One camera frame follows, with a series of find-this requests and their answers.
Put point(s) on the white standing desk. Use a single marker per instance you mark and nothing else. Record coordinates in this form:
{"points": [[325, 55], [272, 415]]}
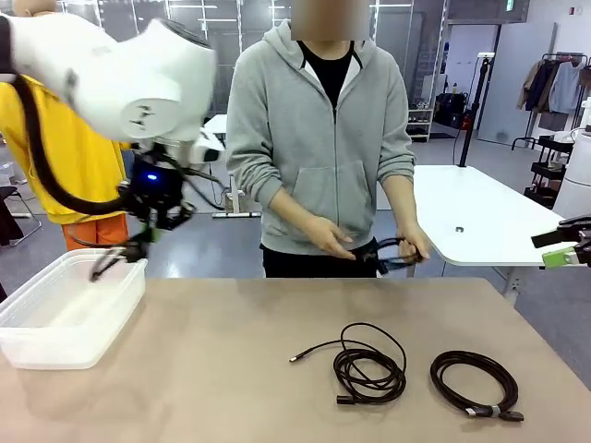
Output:
{"points": [[219, 122]]}

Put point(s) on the wooden shoe rack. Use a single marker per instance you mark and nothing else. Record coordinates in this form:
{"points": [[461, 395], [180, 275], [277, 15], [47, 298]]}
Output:
{"points": [[421, 124]]}

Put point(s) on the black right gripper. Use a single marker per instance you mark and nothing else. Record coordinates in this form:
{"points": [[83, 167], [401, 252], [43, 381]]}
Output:
{"points": [[585, 240]]}

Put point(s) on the person's right hand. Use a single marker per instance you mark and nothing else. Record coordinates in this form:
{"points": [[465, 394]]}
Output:
{"points": [[330, 237]]}

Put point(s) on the black chair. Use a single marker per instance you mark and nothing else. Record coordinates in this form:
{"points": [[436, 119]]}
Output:
{"points": [[9, 217]]}

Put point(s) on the large white table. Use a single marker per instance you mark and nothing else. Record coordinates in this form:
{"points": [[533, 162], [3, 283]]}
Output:
{"points": [[485, 217]]}

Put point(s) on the black pole white top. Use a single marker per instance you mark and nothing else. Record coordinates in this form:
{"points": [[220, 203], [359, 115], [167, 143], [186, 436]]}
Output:
{"points": [[472, 115]]}

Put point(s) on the black clothes rack with coats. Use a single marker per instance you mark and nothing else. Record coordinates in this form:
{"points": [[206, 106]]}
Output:
{"points": [[554, 87]]}

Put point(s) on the white cylindrical machine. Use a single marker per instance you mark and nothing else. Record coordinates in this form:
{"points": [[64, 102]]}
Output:
{"points": [[577, 184]]}

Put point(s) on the black utility cart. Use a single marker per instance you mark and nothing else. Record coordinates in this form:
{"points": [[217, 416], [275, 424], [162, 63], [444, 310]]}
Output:
{"points": [[549, 171]]}

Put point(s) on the person in grey hoodie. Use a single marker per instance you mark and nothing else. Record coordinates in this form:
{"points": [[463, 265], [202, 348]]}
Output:
{"points": [[318, 152]]}

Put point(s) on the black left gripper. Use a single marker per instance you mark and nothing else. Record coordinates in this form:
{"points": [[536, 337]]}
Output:
{"points": [[154, 189]]}

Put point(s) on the mannequin in yellow hoodie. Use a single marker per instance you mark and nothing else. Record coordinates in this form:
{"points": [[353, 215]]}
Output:
{"points": [[78, 161]]}

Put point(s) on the person's left forearm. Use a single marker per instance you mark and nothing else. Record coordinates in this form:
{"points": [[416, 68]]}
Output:
{"points": [[401, 203]]}

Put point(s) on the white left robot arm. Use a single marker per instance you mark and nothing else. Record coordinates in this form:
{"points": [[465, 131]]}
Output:
{"points": [[115, 78]]}

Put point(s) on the person's left hand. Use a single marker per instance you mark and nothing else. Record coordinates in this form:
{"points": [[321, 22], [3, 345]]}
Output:
{"points": [[415, 244]]}

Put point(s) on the person's right forearm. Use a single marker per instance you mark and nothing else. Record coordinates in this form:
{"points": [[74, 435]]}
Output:
{"points": [[293, 207]]}

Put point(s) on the clear plastic storage box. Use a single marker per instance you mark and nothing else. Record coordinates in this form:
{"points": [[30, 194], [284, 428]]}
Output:
{"points": [[69, 323]]}

